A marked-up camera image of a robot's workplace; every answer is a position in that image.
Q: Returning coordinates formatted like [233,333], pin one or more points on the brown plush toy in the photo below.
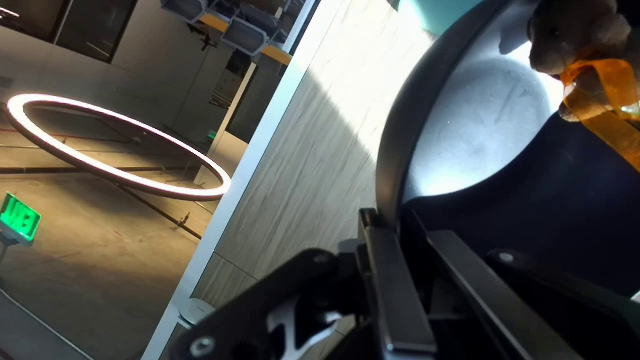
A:
[567,30]

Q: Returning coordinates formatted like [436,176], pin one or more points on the green exit sign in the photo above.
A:
[19,220]

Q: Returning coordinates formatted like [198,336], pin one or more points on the white ring ceiling light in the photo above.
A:
[114,147]

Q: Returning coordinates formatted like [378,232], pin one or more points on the black bowl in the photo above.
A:
[474,145]

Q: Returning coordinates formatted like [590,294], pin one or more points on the green sofa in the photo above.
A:
[433,16]

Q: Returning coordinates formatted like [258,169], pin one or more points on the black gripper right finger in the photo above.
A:
[516,322]

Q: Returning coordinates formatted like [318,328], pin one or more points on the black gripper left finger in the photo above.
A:
[399,319]

